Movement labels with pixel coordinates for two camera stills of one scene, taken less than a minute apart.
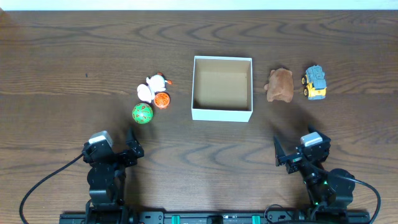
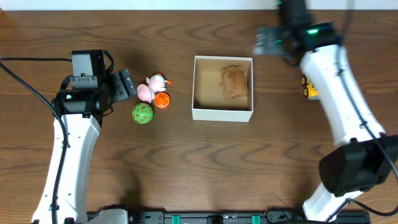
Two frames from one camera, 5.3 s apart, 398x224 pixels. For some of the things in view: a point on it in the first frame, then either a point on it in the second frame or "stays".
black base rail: x=216 y=217 stays
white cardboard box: x=222 y=88 stays
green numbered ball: x=142 y=113 stays
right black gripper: x=295 y=160 → x=273 y=34
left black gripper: x=121 y=156 → x=116 y=88
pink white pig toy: x=154 y=84 stays
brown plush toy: x=280 y=86 → x=234 y=83
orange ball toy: x=161 y=100 stays
